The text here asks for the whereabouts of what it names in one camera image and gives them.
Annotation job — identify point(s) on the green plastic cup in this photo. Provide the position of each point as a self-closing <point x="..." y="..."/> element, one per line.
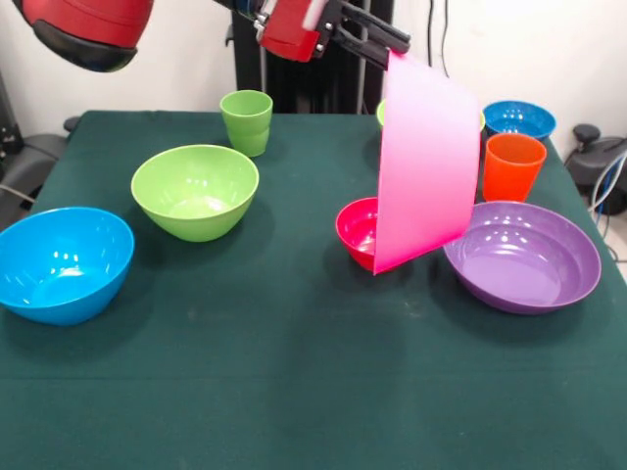
<point x="246" y="127"/>

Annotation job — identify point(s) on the large light blue bowl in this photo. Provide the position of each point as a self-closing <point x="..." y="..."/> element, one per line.
<point x="59" y="269"/>

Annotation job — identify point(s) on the green plastic bowl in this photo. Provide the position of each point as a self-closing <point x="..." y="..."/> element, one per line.
<point x="381" y="115"/>
<point x="196" y="196"/>

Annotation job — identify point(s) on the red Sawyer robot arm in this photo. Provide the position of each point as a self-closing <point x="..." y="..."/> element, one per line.
<point x="88" y="19"/>

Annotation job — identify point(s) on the small dark blue bowl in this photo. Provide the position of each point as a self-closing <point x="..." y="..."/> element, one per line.
<point x="519" y="122"/>

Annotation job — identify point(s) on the small crimson plastic bowl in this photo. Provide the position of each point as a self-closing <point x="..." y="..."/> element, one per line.
<point x="357" y="230"/>

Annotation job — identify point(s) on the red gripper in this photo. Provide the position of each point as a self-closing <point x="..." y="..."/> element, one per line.
<point x="294" y="29"/>

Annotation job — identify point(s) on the wide purple plastic bowl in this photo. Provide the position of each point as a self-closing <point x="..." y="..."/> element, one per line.
<point x="519" y="259"/>

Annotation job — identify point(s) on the dark green tablecloth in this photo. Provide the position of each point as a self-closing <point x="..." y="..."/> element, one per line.
<point x="294" y="367"/>

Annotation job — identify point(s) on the black pedestal leg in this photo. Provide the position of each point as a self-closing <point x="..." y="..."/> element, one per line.
<point x="29" y="166"/>
<point x="585" y="166"/>

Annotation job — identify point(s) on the large pink plastic bowl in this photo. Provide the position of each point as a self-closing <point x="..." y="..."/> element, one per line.
<point x="426" y="161"/>

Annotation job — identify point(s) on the orange plastic cup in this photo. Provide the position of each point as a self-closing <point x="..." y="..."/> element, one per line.
<point x="512" y="171"/>

